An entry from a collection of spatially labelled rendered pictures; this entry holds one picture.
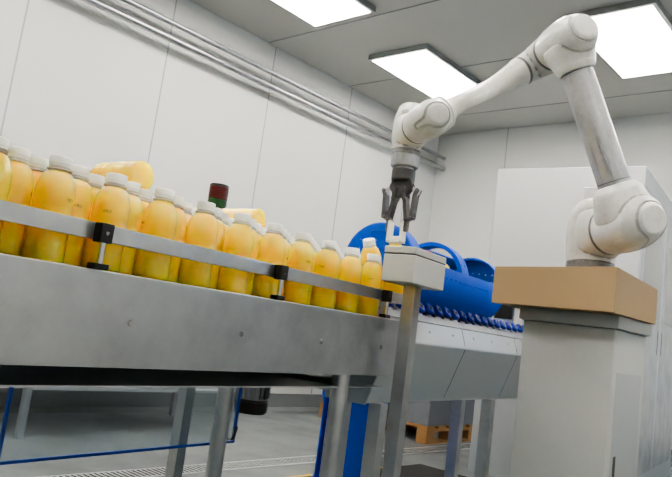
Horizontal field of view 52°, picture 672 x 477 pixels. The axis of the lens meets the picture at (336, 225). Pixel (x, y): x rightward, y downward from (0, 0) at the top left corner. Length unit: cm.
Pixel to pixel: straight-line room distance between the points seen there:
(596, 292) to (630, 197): 30
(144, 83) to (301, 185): 194
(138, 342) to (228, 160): 499
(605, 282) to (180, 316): 128
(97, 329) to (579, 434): 151
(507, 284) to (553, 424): 45
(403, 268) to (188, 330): 73
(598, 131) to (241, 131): 450
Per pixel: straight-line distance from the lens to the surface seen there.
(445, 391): 278
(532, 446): 234
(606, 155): 227
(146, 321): 132
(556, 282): 221
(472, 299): 281
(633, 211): 220
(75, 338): 123
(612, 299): 215
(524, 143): 825
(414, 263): 190
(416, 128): 205
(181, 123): 596
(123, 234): 130
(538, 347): 233
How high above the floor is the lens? 86
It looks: 8 degrees up
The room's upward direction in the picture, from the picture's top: 8 degrees clockwise
